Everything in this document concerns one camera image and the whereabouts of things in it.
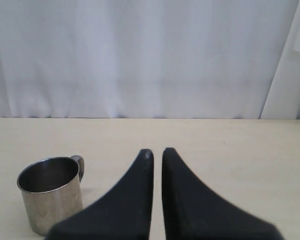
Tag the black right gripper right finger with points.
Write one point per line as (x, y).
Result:
(193, 211)

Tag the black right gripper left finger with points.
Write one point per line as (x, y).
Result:
(123, 213)

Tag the steel mug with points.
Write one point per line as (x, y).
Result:
(51, 191)

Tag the white curtain backdrop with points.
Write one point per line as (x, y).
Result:
(187, 59)

